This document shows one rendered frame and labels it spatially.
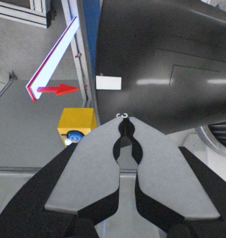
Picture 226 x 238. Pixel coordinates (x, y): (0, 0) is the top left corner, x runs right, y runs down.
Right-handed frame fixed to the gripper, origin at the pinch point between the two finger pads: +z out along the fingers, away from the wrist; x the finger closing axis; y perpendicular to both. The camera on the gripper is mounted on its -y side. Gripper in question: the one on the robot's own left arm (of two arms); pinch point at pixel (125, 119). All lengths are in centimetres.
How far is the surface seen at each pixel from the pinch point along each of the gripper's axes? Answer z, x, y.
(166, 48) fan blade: 8.9, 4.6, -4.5
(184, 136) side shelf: 57, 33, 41
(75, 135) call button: 26.6, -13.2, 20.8
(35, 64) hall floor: 139, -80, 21
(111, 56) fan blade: 9.2, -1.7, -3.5
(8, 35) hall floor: 131, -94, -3
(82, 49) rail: 43.0, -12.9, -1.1
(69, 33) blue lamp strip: 30.1, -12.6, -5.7
